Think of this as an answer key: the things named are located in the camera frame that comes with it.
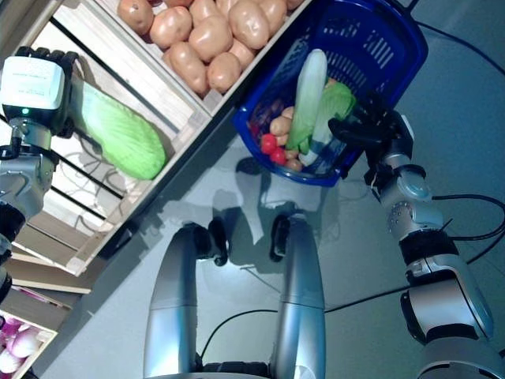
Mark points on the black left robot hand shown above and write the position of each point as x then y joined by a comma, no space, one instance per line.
75,94

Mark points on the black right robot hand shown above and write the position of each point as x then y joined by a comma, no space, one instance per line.
371,126

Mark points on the blue plastic shopping basket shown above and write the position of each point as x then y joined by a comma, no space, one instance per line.
408,59

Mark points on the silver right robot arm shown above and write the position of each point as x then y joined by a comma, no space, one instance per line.
446,284

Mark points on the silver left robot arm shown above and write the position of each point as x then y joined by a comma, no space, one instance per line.
23,181

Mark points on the small napa cabbage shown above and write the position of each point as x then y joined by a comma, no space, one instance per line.
335,102

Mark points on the wooden slat crate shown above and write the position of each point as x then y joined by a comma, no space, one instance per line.
130,79
256,64

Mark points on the small brown potato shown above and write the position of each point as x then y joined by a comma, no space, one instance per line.
288,112
294,164
279,125
281,139

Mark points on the red tomato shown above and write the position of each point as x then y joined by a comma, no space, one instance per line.
269,143
278,156

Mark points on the wooden display shelf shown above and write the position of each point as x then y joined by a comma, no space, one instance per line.
47,276

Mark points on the silver right robot leg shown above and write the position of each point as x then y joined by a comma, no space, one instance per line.
301,308

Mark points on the silver robot leg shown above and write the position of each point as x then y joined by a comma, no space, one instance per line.
301,308
173,308

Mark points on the silver left robot leg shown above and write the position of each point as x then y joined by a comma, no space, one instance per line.
173,308

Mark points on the purple onion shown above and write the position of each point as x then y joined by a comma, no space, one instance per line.
28,342
8,361
8,329

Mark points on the small wooden crate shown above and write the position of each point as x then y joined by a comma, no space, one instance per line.
47,343

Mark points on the dark robot waist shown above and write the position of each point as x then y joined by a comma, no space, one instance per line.
229,369

